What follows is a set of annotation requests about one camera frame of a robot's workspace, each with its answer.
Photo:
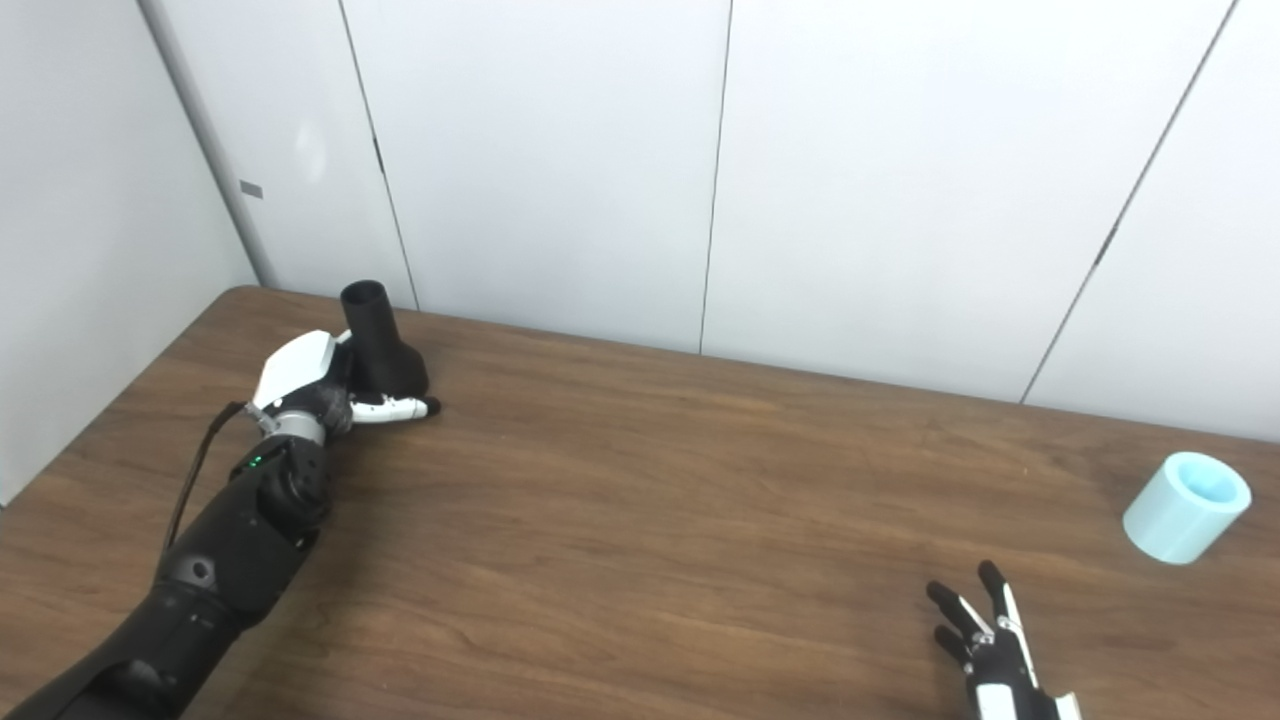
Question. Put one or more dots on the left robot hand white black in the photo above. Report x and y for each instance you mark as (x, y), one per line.
(295, 365)

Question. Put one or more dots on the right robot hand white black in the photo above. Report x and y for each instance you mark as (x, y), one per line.
(995, 670)

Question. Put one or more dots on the black nozzle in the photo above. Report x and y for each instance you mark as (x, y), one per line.
(385, 360)

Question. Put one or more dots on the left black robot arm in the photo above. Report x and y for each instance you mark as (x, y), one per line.
(220, 570)

